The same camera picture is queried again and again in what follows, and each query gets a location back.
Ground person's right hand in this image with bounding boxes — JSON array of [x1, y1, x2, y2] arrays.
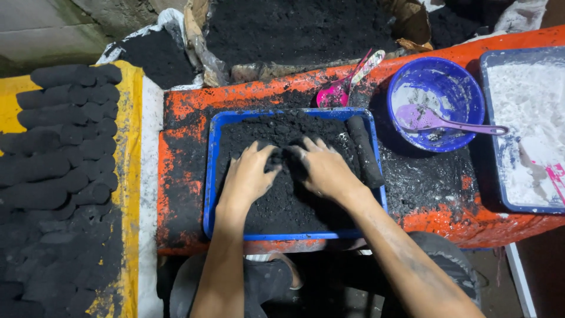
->
[[287, 136, 369, 205]]

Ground person's left hand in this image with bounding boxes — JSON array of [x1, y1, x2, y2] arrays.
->
[[219, 140, 283, 213]]

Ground blue plastic tray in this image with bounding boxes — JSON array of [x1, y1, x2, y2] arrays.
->
[[203, 107, 389, 241]]

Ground black charcoal roll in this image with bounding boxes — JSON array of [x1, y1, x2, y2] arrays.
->
[[345, 116, 385, 190]]

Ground pink plastic spoon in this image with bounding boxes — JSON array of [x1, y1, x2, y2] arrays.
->
[[316, 49, 373, 109]]

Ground white woven sheet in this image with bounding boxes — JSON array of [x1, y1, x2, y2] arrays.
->
[[138, 75, 165, 318]]

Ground purple plastic scoop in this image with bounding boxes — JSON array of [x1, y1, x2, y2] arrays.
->
[[394, 104, 510, 136]]

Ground person's dark shorts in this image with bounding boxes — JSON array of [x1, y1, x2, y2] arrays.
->
[[170, 232, 482, 318]]

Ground yellow tarp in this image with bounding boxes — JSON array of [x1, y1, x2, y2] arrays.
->
[[0, 60, 145, 318]]

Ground pale patterned spoon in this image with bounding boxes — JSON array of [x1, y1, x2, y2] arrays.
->
[[349, 49, 386, 89]]

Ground brown sack of charcoal powder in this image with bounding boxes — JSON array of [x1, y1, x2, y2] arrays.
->
[[183, 0, 434, 87]]

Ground white sack of charcoal powder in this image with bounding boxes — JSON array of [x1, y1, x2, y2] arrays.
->
[[96, 8, 204, 91], [424, 0, 549, 50]]

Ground blue plastic bowl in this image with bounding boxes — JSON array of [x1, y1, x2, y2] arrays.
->
[[387, 57, 486, 153]]

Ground dark blue flour tray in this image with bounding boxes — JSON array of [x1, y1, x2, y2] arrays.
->
[[479, 46, 565, 216]]

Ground pile of black charcoal briquettes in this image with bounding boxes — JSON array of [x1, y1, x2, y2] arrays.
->
[[0, 64, 123, 318]]

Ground white flour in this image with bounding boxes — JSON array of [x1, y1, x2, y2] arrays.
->
[[486, 59, 565, 208]]

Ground white metal bar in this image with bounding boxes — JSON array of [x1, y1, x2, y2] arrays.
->
[[504, 243, 537, 318]]

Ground pink plastic piece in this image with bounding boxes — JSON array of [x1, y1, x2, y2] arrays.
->
[[532, 161, 565, 206]]

